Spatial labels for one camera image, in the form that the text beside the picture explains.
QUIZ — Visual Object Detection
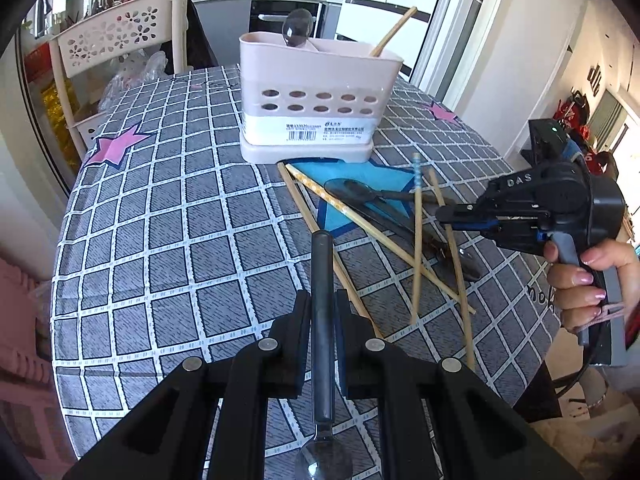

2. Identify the blue chopstick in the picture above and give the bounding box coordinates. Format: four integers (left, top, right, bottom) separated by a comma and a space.
411, 153, 423, 324

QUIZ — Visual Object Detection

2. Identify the yellow patterned chopstick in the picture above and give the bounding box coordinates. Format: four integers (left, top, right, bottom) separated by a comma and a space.
284, 164, 476, 314

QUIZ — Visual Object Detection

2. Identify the black handled spoon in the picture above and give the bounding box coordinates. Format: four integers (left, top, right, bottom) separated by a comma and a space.
295, 230, 352, 479

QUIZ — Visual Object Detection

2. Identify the long plain wooden chopstick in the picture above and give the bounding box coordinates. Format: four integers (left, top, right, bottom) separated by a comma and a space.
277, 162, 383, 338

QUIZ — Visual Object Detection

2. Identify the kitchen faucet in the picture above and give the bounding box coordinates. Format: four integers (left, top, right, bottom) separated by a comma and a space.
32, 0, 52, 38

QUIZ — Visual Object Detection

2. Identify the person's right hand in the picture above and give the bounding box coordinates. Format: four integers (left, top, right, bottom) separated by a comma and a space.
544, 240, 639, 333

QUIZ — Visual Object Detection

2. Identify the grey checked tablecloth with stars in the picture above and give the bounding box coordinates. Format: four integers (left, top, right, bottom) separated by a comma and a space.
50, 66, 560, 479

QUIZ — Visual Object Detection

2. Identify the pink plastic utensil holder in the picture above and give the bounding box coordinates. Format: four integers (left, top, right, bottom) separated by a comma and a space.
239, 32, 402, 164

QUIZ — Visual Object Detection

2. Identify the white refrigerator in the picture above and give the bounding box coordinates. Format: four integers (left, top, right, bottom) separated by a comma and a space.
336, 0, 437, 78

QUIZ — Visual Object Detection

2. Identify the spoon standing in holder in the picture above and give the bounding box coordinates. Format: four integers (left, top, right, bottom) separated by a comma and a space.
282, 9, 314, 48

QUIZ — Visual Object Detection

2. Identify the built-in black oven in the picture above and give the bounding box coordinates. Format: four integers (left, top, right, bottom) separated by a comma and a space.
248, 0, 324, 38

